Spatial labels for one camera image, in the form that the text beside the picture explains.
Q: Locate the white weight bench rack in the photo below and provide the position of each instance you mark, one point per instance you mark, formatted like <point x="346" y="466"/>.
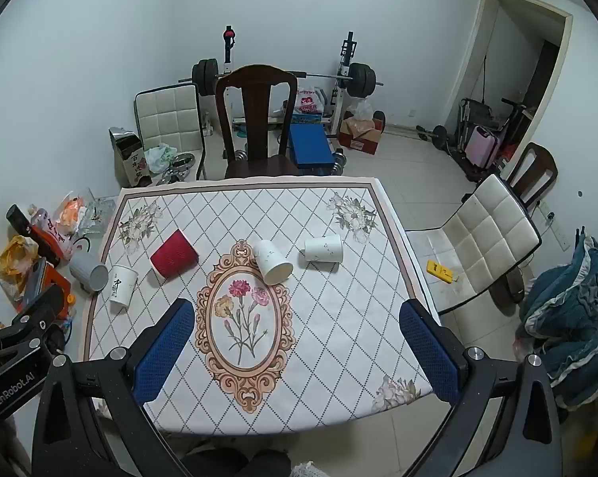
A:
<point x="346" y="59"/>

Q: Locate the white cup with dark print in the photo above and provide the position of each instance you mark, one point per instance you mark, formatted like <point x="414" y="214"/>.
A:
<point x="122" y="288"/>

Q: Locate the red and white plastic bag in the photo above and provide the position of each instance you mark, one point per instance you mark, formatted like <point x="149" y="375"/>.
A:
<point x="307" y="102"/>

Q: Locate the plain white paper cup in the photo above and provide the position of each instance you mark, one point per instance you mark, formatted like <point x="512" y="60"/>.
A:
<point x="271" y="261"/>

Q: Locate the floral patterned tablecloth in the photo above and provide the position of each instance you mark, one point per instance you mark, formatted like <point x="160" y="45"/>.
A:
<point x="323" y="318"/>

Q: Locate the speckled white paper cup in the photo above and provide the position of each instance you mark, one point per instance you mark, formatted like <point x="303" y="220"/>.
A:
<point x="323" y="248"/>

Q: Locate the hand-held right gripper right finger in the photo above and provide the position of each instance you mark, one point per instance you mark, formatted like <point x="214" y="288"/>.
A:
<point x="429" y="353"/>

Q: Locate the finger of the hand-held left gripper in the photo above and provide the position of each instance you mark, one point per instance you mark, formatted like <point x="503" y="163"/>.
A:
<point x="38" y="310"/>

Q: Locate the black barbell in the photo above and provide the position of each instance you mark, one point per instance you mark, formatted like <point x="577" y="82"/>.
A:
<point x="361" y="79"/>

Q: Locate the yellow plastic bag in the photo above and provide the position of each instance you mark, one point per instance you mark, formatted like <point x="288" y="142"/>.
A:
<point x="15" y="261"/>

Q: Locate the black dumbbell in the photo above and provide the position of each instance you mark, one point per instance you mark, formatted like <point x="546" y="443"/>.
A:
<point x="438" y="136"/>

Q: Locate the pink suitcase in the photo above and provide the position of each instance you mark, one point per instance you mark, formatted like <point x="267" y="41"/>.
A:
<point x="482" y="148"/>

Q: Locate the red paper cup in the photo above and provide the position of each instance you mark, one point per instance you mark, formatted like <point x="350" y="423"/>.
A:
<point x="174" y="254"/>

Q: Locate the black folded cart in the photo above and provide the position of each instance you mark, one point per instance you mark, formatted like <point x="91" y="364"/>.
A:
<point x="470" y="112"/>

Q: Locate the green and white plastic bag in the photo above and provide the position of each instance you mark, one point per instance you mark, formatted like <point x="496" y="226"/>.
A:
<point x="158" y="156"/>

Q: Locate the chrome dumbbell weights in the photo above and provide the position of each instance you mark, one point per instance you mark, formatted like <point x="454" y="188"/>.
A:
<point x="337" y="161"/>

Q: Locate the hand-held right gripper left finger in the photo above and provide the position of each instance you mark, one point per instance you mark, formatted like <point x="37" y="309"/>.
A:
<point x="163" y="353"/>

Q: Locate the dark wooden chair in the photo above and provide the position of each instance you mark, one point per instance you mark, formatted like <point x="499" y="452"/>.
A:
<point x="256" y="109"/>
<point x="542" y="169"/>

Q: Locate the grey ribbed cup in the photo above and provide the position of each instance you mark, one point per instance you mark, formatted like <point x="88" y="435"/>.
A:
<point x="86" y="268"/>

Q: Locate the brown cardboard box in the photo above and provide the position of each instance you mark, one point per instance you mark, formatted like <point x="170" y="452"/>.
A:
<point x="361" y="136"/>

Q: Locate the metal bowls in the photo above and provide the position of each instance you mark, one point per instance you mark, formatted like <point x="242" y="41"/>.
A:
<point x="179" y="165"/>

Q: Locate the red printed packet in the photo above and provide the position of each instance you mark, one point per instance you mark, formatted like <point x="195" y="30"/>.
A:
<point x="50" y="241"/>

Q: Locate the clear crumpled plastic bag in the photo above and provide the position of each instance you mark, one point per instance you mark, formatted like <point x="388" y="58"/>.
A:
<point x="97" y="216"/>

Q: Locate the orange plastic bag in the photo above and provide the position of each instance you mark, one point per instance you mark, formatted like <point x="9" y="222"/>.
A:
<point x="70" y="213"/>

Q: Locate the brown printed paper box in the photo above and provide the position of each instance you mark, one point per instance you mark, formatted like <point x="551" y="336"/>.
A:
<point x="130" y="159"/>

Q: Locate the pile of blue clothes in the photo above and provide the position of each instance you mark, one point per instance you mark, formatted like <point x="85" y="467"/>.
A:
<point x="577" y="308"/>

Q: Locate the white padded chair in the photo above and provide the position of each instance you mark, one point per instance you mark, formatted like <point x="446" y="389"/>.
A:
<point x="487" y="238"/>
<point x="167" y="114"/>

